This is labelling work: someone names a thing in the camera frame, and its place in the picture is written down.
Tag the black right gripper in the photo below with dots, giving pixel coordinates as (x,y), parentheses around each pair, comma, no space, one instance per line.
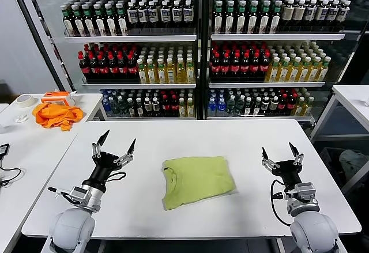
(289,172)

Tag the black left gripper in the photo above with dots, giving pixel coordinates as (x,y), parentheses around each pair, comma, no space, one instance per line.
(102,172)

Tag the light green t-shirt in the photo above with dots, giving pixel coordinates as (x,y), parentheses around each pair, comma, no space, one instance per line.
(201,178)

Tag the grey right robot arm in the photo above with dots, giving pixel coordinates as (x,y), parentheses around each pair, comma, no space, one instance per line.
(314,233)

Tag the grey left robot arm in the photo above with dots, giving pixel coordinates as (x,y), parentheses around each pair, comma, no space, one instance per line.
(72,230)

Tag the black plastic crate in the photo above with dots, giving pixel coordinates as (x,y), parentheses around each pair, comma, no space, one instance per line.
(328,156)

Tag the small green-tinted water bottle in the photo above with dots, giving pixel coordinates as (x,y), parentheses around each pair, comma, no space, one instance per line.
(122,108)
(239,107)
(115,108)
(230,107)

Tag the small blue water bottle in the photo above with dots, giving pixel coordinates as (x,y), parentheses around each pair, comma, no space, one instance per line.
(106,107)
(212,107)
(221,107)

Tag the small dark drink bottle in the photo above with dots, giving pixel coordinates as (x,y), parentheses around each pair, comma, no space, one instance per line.
(265,107)
(139,109)
(155,109)
(274,107)
(147,109)
(131,109)
(248,108)
(256,108)

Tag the white side table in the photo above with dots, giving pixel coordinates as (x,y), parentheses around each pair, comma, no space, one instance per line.
(89,103)
(348,94)

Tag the small yellow juice bottle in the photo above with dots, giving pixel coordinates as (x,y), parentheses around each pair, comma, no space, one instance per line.
(190,108)
(182,108)
(309,108)
(299,108)

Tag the small red-cap cola bottle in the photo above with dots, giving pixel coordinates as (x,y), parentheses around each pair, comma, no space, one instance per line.
(291,106)
(165,107)
(282,106)
(174,107)

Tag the white plastic bag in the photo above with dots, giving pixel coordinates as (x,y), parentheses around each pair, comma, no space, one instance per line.
(350,160)

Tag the crumpled orange cloth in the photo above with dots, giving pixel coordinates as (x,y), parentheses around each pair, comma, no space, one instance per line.
(54,116)

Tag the clear box with orange lid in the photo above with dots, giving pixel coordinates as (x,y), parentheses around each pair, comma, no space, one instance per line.
(54,97)

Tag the small white crumpled plastic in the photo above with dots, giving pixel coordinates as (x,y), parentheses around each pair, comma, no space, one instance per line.
(21,118)

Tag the masking tape roll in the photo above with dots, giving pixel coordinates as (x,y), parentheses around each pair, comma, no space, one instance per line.
(27,105)

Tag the small black device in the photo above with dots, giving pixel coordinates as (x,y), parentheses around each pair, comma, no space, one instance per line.
(3,149)

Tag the left beverage shelf rack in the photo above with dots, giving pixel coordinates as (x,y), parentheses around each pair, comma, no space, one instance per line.
(129,38)

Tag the beverage shelf rack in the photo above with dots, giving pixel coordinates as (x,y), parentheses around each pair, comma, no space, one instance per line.
(274,37)
(129,38)

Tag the right beverage shelf rack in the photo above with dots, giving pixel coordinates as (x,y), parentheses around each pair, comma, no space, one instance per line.
(274,37)

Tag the green-cap dark tea bottle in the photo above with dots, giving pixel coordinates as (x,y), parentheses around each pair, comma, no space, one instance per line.
(241,19)
(68,24)
(229,19)
(88,24)
(78,24)
(98,24)
(218,19)
(121,24)
(276,19)
(253,19)
(109,24)
(265,19)

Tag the navy-label dark drink bottle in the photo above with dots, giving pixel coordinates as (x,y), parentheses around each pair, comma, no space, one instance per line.
(188,14)
(343,15)
(142,15)
(132,15)
(165,15)
(322,14)
(153,15)
(333,14)
(177,14)
(310,14)

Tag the beige-label dark drink bottle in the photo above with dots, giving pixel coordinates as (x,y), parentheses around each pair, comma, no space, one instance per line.
(299,14)
(288,14)

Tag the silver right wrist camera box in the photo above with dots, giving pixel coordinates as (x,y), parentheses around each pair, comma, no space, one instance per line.
(305,192)

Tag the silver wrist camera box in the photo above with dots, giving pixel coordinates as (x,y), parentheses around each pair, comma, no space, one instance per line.
(80,194)
(305,192)

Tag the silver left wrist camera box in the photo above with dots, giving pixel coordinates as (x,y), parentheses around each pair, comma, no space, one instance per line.
(80,194)

